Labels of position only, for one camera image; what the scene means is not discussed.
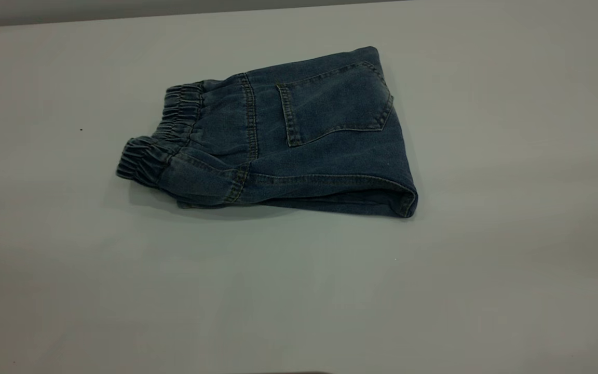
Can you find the blue denim shorts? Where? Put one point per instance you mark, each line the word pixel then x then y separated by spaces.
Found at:
pixel 309 140

